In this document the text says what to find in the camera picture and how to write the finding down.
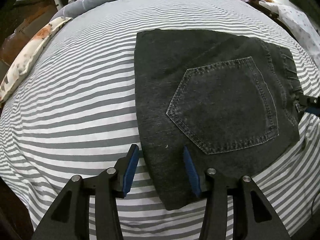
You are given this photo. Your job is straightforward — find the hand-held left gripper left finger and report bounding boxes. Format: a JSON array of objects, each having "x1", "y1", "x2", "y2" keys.
[{"x1": 31, "y1": 144, "x2": 140, "y2": 240}]

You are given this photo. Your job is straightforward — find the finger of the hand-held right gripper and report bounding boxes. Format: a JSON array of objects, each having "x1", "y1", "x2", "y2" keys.
[
  {"x1": 297, "y1": 93, "x2": 320, "y2": 107},
  {"x1": 304, "y1": 106, "x2": 320, "y2": 117}
]

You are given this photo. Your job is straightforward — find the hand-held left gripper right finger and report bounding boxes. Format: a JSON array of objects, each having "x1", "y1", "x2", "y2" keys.
[{"x1": 183, "y1": 146, "x2": 290, "y2": 240}]

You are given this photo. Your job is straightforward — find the black denim pants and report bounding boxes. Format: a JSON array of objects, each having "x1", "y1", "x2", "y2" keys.
[{"x1": 134, "y1": 29, "x2": 304, "y2": 211}]

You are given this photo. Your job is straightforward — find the grey white striped bed sheet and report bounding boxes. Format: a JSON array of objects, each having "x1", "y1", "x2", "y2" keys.
[{"x1": 0, "y1": 0, "x2": 320, "y2": 240}]

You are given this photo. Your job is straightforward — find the floral pillow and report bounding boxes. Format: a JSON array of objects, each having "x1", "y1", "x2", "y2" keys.
[{"x1": 0, "y1": 16, "x2": 73, "y2": 103}]

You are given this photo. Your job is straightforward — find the dark wooden headboard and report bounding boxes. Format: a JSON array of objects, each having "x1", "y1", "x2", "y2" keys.
[{"x1": 0, "y1": 0, "x2": 58, "y2": 67}]

